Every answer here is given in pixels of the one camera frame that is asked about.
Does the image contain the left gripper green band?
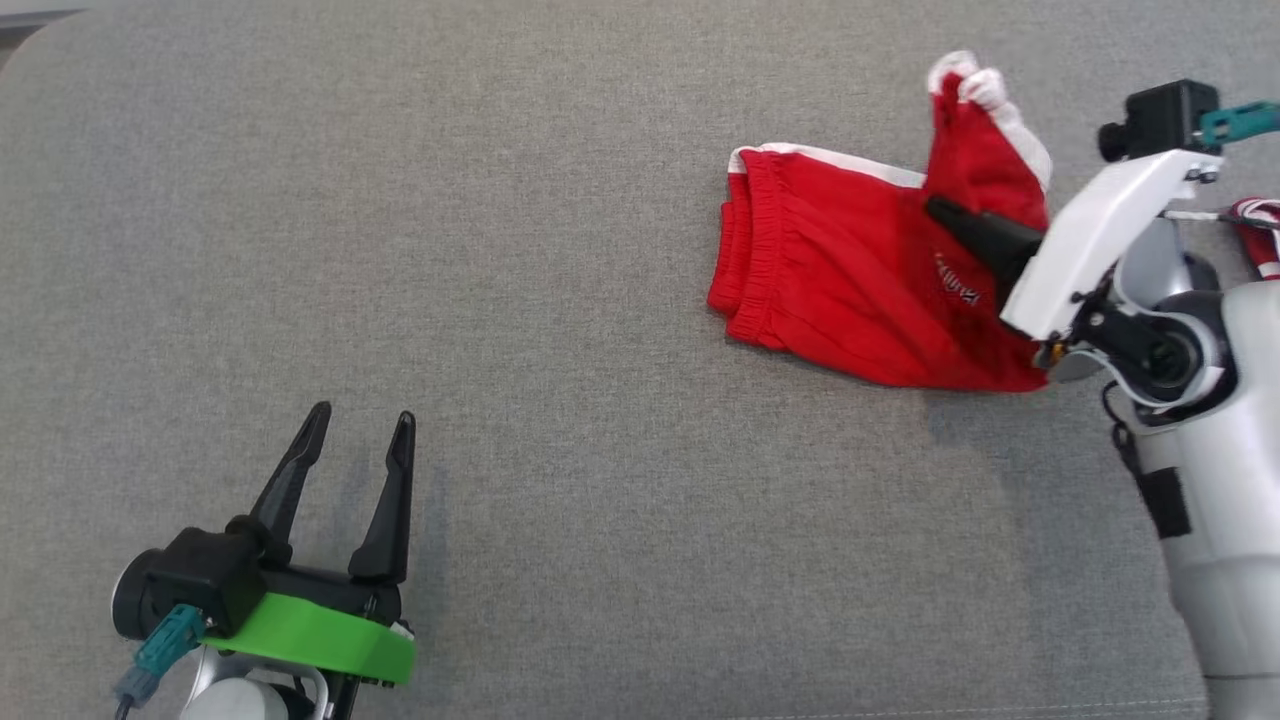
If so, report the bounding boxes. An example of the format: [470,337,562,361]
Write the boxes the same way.
[199,402,418,688]

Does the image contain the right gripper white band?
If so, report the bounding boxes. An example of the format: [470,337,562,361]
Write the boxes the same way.
[925,149,1224,342]

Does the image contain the red shorts with white stripe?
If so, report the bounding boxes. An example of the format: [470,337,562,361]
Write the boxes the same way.
[706,50,1054,394]

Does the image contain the red shirt with white sleeves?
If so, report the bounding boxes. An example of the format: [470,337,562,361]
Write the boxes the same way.
[1227,197,1280,282]

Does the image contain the teal left camera connector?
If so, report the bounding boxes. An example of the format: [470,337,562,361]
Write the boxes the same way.
[114,604,207,707]

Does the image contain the teal camera connector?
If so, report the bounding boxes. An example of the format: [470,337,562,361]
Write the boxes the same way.
[1199,99,1280,147]
[114,604,207,707]

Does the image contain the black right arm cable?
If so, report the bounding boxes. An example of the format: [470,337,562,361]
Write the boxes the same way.
[1100,380,1147,476]

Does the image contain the teal right camera connector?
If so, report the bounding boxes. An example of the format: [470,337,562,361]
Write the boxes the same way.
[1199,99,1280,147]

